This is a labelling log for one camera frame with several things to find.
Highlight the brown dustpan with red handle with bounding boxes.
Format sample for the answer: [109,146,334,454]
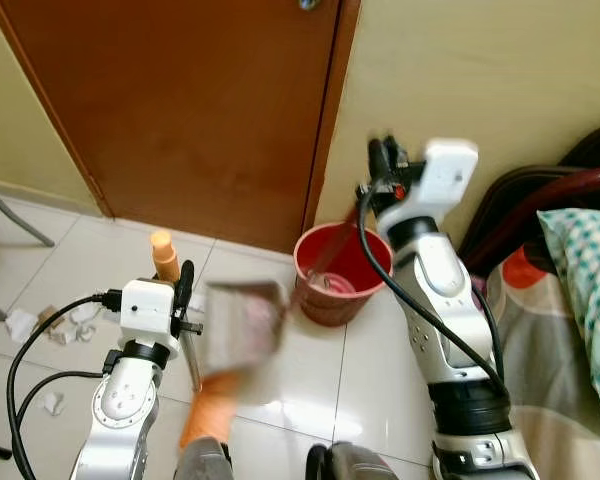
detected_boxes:
[200,205,367,403]

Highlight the white crumpled paper scrap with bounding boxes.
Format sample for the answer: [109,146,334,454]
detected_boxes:
[64,299,122,347]
[37,391,64,417]
[4,309,40,344]

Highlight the red plastic bucket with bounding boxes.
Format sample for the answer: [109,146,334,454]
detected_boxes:
[293,223,389,328]

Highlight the brown crumpled paper scrap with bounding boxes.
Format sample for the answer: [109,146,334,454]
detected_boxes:
[37,304,67,337]

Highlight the brown wooden door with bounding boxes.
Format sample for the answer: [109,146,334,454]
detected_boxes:
[0,0,362,257]

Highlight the green checked pillow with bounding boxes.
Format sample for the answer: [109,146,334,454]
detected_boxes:
[536,207,600,417]

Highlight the grey right robot leg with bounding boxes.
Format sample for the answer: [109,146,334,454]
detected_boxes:
[306,442,403,480]

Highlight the beige grey orange bedsheet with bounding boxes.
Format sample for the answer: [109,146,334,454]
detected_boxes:
[478,244,600,480]

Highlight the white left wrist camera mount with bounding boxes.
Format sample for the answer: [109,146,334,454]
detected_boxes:
[119,279,177,347]

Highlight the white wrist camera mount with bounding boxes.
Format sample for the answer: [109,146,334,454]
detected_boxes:
[119,279,177,347]
[378,138,480,237]

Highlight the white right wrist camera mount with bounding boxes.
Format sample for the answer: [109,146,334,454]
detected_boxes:
[378,138,480,237]

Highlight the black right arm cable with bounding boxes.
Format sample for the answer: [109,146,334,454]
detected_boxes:
[356,178,508,393]

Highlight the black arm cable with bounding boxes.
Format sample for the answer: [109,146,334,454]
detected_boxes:
[6,290,127,480]
[13,370,108,426]
[356,178,508,393]

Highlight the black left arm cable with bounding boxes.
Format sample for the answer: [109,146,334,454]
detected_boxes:
[6,290,127,480]
[13,370,108,426]

